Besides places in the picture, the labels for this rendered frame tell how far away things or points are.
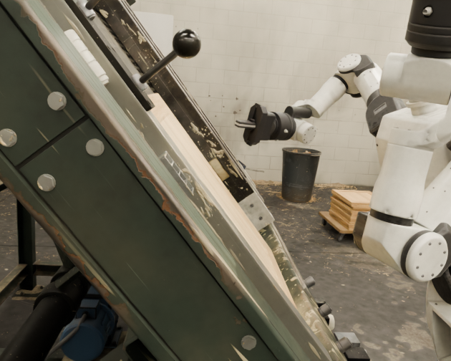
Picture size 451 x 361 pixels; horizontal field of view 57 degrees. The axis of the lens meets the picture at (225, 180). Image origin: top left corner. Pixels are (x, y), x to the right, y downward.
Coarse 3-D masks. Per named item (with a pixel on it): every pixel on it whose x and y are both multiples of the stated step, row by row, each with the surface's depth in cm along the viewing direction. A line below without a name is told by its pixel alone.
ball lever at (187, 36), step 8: (184, 32) 52; (192, 32) 53; (176, 40) 53; (184, 40) 52; (192, 40) 52; (176, 48) 53; (184, 48) 53; (192, 48) 53; (168, 56) 55; (176, 56) 55; (184, 56) 54; (192, 56) 54; (160, 64) 56; (152, 72) 57; (136, 80) 59; (144, 80) 59; (144, 88) 59
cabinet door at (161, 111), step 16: (160, 112) 91; (176, 128) 102; (176, 144) 84; (192, 144) 110; (192, 160) 90; (208, 176) 100; (224, 192) 110; (224, 208) 89; (240, 208) 117; (240, 224) 97; (256, 240) 108; (272, 256) 114; (272, 272) 95
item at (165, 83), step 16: (112, 0) 123; (112, 16) 124; (128, 16) 124; (128, 32) 125; (128, 48) 126; (144, 48) 126; (144, 64) 127; (160, 80) 129; (176, 80) 130; (160, 96) 130; (176, 96) 130; (176, 112) 131; (192, 112) 131; (192, 128) 132; (208, 128) 133; (208, 144) 134; (208, 160) 135; (224, 160) 136; (240, 176) 137; (240, 192) 138; (256, 208) 140; (256, 224) 141
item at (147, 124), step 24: (48, 0) 54; (72, 24) 55; (96, 48) 56; (120, 96) 58; (144, 120) 59; (168, 144) 60; (192, 168) 64; (216, 216) 62; (240, 240) 64; (240, 264) 64; (264, 288) 66; (288, 312) 67; (312, 336) 69; (312, 360) 69
